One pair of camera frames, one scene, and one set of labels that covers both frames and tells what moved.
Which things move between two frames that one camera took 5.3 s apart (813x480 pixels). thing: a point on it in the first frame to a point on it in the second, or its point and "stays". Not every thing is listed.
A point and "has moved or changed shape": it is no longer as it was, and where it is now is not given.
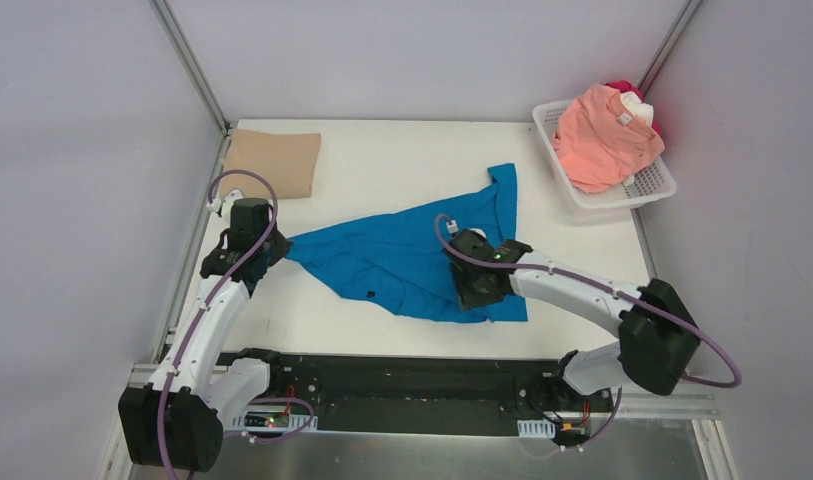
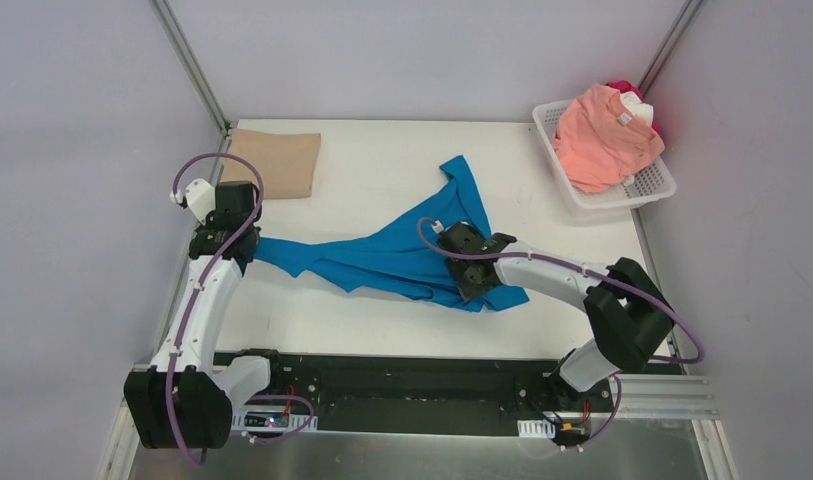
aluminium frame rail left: (173, 29) stays
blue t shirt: (400, 263) has moved or changed shape
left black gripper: (269, 249) to (230, 244)
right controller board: (566, 431) stays
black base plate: (421, 392) stays
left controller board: (270, 421) stays
